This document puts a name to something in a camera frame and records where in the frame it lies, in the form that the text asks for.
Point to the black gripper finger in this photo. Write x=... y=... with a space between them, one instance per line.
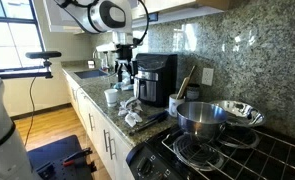
x=119 y=73
x=131 y=73

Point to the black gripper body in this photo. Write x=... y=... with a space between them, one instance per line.
x=123 y=54

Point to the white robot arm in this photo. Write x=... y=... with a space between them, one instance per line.
x=115 y=16

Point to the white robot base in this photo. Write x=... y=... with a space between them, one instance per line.
x=14 y=161

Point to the black air fryer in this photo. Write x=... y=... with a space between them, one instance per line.
x=155 y=80

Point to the white cup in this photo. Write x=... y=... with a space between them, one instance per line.
x=111 y=97

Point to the kitchen sink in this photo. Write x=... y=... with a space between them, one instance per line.
x=90 y=74

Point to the upper cabinets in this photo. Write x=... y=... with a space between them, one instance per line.
x=59 y=20

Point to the black tongs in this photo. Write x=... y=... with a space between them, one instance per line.
x=154 y=119

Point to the white utensil mug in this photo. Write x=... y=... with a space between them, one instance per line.
x=174 y=102

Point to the wooden spatula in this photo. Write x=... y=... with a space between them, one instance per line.
x=185 y=83

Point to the dark glass jar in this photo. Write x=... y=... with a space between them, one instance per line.
x=193 y=91

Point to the white lower cabinets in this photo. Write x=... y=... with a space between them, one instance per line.
x=109 y=144

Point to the steel pot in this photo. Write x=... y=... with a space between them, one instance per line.
x=201 y=119

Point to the steel mixing bowl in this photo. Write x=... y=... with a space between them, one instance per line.
x=241 y=114

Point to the window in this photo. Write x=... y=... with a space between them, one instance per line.
x=19 y=34

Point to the black stove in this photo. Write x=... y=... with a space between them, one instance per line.
x=237 y=154

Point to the black camera on stand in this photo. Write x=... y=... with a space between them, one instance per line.
x=42 y=70

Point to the white wall outlet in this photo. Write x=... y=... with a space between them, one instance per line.
x=207 y=76

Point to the red handled clamp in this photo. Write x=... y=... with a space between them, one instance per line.
x=82 y=153

